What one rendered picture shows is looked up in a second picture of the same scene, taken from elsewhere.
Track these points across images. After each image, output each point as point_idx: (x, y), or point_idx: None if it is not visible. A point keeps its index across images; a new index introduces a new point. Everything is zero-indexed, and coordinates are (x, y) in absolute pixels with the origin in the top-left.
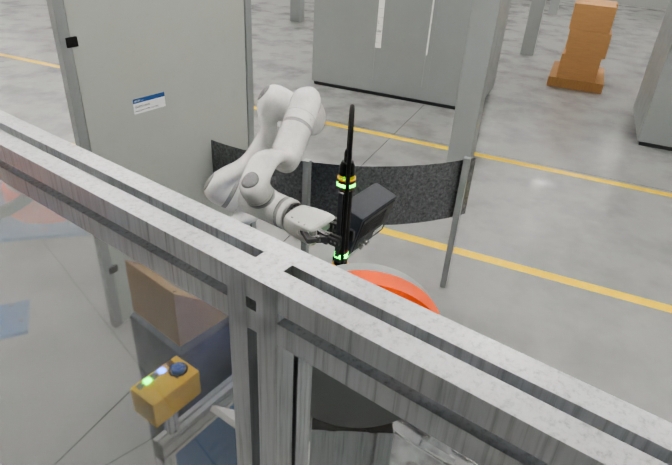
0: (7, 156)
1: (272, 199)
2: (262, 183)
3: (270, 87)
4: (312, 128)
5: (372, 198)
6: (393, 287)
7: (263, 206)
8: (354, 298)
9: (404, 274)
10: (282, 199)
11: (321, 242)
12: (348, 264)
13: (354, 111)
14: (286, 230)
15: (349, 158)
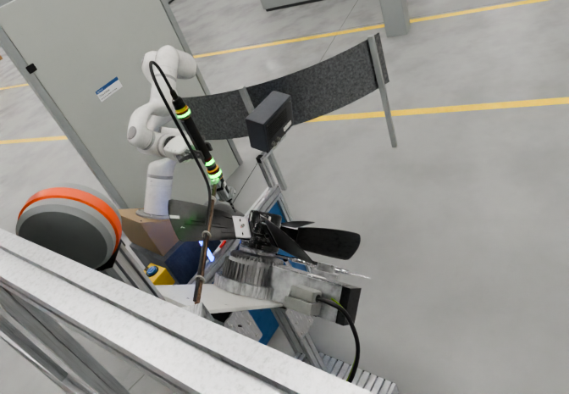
0: None
1: (153, 140)
2: (140, 131)
3: (145, 55)
4: (174, 76)
5: (270, 104)
6: (53, 194)
7: (149, 147)
8: None
9: (72, 184)
10: (160, 137)
11: (189, 158)
12: (41, 188)
13: (151, 65)
14: (168, 158)
15: (162, 98)
